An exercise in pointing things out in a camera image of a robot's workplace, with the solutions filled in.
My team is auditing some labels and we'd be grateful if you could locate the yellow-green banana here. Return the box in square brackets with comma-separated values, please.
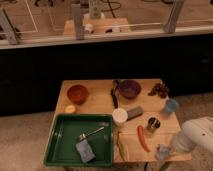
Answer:
[117, 132, 129, 162]

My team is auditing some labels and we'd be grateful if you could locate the green plastic tray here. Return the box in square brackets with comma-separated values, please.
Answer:
[44, 114, 113, 167]

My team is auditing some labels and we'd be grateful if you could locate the grey metal post right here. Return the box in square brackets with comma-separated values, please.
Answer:
[164, 0, 185, 33]

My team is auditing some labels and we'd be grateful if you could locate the small yellow round object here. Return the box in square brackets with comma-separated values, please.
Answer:
[65, 105, 77, 114]

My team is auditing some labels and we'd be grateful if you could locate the black brush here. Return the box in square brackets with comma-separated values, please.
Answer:
[110, 80, 119, 109]

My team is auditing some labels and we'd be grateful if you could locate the light blue cup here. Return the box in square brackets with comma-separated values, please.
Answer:
[163, 99, 179, 114]

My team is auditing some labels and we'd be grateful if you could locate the metal spoon in tray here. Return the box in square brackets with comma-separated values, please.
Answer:
[77, 127, 104, 141]

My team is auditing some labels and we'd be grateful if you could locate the dark grape bunch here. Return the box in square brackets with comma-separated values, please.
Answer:
[148, 83, 169, 98]

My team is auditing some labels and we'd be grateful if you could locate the white cup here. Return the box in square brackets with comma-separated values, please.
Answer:
[112, 108, 128, 126]

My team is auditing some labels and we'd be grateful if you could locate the grey metal post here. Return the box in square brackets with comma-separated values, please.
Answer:
[0, 8, 19, 45]
[164, 0, 185, 33]
[72, 4, 84, 40]

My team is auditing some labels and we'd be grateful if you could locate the grey metal post left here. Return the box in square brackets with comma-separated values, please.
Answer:
[0, 8, 19, 45]

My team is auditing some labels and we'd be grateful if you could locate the blue sponge in tray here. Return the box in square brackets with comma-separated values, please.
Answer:
[76, 140, 95, 163]

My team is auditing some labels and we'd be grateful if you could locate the wooden table in background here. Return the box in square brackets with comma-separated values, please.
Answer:
[63, 18, 130, 36]

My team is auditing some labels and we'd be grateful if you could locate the grey block eraser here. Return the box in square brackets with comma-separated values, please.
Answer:
[127, 106, 144, 120]

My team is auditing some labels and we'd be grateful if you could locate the orange bowl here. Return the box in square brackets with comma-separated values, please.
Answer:
[67, 85, 89, 105]

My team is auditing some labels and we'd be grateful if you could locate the grey metal post middle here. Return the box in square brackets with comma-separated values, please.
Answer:
[72, 4, 84, 40]

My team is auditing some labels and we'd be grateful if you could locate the red chili pepper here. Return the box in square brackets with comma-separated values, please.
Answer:
[137, 125, 150, 152]

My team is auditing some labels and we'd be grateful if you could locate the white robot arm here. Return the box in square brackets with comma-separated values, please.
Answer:
[171, 116, 213, 154]

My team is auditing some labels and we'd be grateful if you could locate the metal can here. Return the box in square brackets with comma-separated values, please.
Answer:
[147, 117, 161, 133]

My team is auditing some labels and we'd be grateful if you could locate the purple bowl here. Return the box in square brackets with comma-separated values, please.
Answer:
[118, 80, 141, 99]

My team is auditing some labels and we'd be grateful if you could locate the blue-grey towel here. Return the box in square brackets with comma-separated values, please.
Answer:
[155, 144, 171, 160]

